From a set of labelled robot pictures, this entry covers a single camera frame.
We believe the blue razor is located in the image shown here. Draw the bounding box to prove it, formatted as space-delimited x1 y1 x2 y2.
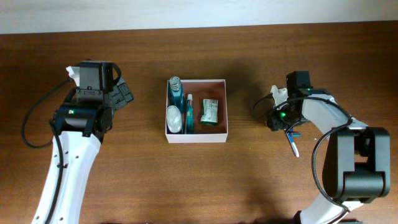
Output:
289 132 301 138

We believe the toothbrush with clear cap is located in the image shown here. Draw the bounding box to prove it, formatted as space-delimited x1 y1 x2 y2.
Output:
285 132 300 157

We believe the blue Listerine mouthwash bottle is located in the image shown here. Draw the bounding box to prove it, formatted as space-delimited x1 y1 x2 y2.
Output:
169 77 185 114

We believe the Colgate toothpaste tube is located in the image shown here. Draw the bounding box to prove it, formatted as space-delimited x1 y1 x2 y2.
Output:
185 94 194 134

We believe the white cardboard box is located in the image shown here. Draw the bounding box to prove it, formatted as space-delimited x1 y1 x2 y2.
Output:
165 79 228 144

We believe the green Dettol soap box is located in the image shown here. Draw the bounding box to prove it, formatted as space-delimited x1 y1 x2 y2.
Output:
200 99 218 125

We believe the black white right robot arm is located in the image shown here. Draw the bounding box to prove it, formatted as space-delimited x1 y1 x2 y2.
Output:
266 71 391 223

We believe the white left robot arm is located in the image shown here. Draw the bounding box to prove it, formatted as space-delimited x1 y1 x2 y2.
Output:
32 60 134 223

